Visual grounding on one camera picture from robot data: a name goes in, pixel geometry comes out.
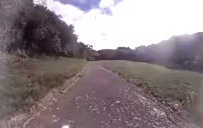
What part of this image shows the grey asphalt path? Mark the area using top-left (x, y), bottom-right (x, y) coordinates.
top-left (24, 61), bottom-right (203, 128)

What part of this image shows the pale stone kerb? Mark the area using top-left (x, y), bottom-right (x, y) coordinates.
top-left (2, 63), bottom-right (90, 128)

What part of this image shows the grass field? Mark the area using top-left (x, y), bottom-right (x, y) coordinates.
top-left (94, 59), bottom-right (203, 125)
top-left (0, 55), bottom-right (89, 121)

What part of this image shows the wood of dark trees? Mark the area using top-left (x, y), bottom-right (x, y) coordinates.
top-left (0, 0), bottom-right (100, 62)

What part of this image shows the wooded hillside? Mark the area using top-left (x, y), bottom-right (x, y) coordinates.
top-left (94, 28), bottom-right (203, 74)

